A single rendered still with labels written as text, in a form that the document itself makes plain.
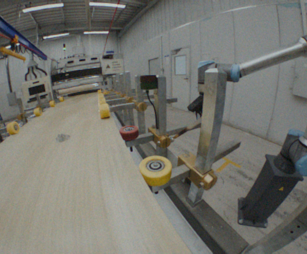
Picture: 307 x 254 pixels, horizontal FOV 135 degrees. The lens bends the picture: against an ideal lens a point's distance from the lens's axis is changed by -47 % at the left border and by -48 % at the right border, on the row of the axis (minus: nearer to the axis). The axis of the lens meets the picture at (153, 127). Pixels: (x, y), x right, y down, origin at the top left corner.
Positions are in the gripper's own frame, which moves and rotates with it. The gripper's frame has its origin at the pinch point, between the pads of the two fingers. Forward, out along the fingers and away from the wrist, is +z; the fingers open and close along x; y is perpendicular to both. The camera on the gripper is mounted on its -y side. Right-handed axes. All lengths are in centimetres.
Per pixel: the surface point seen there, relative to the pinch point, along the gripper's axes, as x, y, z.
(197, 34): 215, 218, -153
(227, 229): -45, -27, 12
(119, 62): 247, 3, -70
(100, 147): -9, -54, -9
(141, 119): 19.0, -29.1, -4.2
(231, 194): -19, 48, 84
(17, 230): -34, -74, -9
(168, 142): -8.7, -27.8, -2.7
